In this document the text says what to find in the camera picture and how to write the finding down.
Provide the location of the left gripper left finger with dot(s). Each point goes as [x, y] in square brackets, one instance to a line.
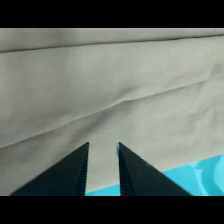
[63, 178]

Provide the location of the beige shirt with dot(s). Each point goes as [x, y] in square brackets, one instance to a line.
[110, 100]

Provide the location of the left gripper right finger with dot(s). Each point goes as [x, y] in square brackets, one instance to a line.
[143, 178]

